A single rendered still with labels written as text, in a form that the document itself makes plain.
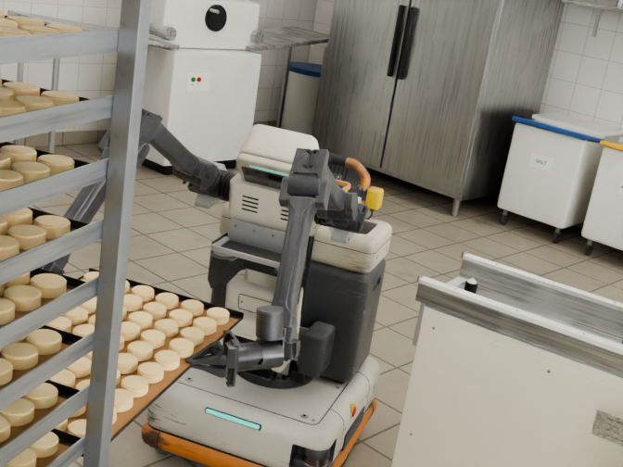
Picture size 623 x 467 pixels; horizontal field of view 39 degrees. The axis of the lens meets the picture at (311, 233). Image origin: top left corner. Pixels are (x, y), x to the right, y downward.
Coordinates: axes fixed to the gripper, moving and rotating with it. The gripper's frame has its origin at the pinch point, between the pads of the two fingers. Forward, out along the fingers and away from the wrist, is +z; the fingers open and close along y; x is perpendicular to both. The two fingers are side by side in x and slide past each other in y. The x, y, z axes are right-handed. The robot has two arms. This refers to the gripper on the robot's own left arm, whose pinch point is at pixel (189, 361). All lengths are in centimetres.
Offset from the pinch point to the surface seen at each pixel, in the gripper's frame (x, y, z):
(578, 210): 281, 77, -370
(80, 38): -35, -69, 32
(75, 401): -32.6, -14.2, 29.4
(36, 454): -30.8, -4.5, 34.4
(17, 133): -44, -59, 40
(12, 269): -44, -41, 40
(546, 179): 292, 58, -345
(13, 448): -43, -15, 40
